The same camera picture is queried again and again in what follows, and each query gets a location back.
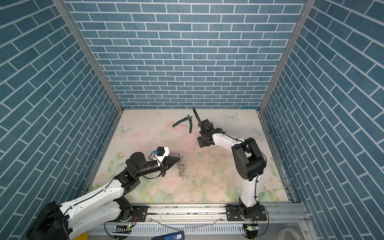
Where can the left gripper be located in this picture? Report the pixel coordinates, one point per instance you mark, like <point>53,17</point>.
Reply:
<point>165,167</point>

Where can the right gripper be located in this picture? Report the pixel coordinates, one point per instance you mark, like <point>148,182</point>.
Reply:
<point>200,141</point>

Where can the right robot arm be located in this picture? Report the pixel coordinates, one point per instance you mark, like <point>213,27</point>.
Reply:
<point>250,163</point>

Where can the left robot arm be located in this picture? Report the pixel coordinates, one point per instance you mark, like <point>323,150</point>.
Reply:
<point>70,219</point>

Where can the blue device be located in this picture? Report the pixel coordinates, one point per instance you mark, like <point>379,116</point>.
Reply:
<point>171,236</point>

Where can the yellow tape roll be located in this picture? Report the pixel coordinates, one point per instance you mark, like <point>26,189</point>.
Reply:
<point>83,236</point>

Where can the white tape roll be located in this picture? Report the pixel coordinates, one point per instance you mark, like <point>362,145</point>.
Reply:
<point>289,234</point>

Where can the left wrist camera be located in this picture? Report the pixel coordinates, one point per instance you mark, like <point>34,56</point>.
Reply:
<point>160,153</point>

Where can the green handled pliers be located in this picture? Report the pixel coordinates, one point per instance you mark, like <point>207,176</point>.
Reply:
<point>187,118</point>

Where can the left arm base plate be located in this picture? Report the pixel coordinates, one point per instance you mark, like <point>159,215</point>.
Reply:
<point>138,214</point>

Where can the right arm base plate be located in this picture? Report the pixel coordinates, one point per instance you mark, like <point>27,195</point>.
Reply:
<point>242,213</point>

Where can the white cable duct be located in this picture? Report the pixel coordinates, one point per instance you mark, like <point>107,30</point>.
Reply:
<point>156,229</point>

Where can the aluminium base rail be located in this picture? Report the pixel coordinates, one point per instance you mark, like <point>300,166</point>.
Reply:
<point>215,213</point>

